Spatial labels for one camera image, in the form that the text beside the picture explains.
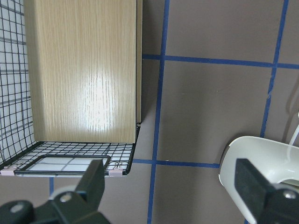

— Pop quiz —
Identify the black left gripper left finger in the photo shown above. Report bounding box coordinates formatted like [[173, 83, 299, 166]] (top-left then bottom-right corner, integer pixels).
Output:
[[50, 159, 106, 224]]

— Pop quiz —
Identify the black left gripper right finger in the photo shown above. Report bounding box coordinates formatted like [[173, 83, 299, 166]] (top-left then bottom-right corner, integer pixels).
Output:
[[235, 159, 299, 224]]

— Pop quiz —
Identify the white two-slot toaster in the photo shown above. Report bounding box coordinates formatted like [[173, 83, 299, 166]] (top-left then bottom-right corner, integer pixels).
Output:
[[218, 136, 299, 224]]

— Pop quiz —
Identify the pink binder clip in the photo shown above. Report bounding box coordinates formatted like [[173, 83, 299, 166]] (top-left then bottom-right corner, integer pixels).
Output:
[[0, 164, 19, 176], [108, 163, 123, 177]]

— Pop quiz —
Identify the pink binder clip left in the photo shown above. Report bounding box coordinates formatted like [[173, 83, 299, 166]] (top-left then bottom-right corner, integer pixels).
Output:
[[0, 164, 19, 176]]

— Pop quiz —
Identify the white toaster power cable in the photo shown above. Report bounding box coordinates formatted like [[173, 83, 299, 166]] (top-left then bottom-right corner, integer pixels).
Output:
[[289, 112, 299, 147]]

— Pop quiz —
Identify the wire basket with wooden shelf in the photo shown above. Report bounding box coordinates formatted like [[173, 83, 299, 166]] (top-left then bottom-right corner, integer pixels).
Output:
[[0, 0, 142, 177]]

